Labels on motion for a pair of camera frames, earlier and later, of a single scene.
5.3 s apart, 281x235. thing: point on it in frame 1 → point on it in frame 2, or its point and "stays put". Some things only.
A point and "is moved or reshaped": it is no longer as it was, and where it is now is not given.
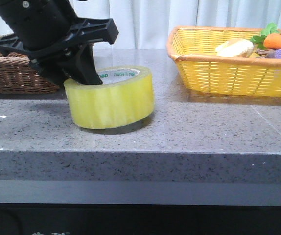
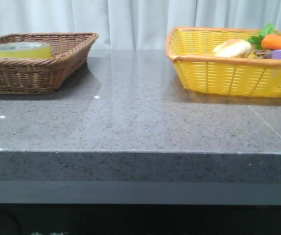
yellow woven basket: (194, 48) stays put
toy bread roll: (235, 47) stays put
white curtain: (146, 24) stays put
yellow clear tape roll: (125, 97) is moved or reshaped
